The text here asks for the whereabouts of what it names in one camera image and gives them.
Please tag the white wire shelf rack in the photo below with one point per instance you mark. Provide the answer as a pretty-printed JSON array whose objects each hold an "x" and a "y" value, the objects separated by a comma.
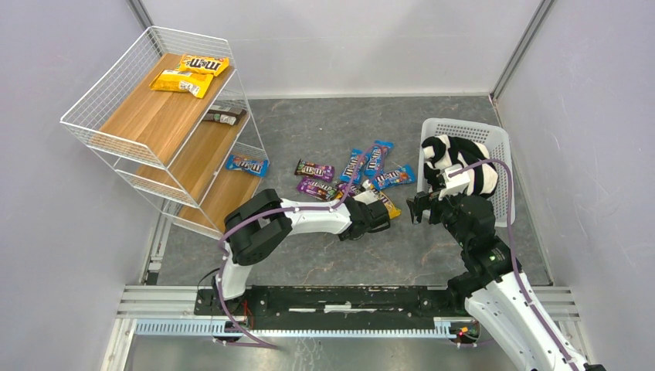
[{"x": 157, "y": 142}]

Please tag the yellow M&M bag top shelf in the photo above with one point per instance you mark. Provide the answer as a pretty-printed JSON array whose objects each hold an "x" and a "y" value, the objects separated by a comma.
[{"x": 203, "y": 64}]

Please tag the brown M&M bag on shelf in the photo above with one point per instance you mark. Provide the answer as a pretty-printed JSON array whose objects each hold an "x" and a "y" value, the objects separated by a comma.
[{"x": 225, "y": 114}]

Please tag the black white striped cloth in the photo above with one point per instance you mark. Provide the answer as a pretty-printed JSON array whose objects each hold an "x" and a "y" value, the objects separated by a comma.
[{"x": 443, "y": 151}]

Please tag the blue M&M bag right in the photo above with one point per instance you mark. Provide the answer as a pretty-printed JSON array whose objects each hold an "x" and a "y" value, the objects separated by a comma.
[{"x": 401, "y": 176}]

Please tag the white plastic basket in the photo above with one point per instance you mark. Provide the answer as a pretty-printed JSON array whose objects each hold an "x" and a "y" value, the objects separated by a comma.
[{"x": 497, "y": 142}]

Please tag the blue M&M bag upper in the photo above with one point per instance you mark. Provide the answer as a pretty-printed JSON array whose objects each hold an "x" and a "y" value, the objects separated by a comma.
[{"x": 376, "y": 158}]

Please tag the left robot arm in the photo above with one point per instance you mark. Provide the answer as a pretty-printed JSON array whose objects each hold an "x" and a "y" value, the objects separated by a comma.
[{"x": 257, "y": 227}]

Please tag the blue M&M bag left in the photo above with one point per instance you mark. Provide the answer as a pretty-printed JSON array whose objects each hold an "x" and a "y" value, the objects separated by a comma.
[{"x": 356, "y": 165}]

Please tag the purple brown M&M bag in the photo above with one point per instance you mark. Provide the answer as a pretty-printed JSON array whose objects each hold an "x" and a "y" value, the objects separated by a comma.
[{"x": 348, "y": 190}]

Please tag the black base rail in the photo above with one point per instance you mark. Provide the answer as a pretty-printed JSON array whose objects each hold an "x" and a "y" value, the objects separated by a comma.
[{"x": 265, "y": 313}]

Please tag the yellow M&M bag bottom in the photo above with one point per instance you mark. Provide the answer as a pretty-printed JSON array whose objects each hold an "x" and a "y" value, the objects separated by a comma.
[{"x": 197, "y": 84}]

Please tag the blue M&M bag on shelf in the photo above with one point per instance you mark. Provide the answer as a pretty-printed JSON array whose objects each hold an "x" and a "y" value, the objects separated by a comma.
[{"x": 251, "y": 166}]

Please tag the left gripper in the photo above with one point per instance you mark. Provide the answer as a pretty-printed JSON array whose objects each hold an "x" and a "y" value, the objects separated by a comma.
[{"x": 378, "y": 220}]

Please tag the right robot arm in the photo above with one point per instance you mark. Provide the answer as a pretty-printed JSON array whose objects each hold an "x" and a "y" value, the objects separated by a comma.
[{"x": 494, "y": 290}]

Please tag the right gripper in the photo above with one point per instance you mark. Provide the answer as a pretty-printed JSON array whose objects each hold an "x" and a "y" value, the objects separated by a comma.
[{"x": 427, "y": 207}]

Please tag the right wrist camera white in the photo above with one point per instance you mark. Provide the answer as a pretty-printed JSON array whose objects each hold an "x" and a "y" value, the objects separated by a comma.
[{"x": 454, "y": 180}]

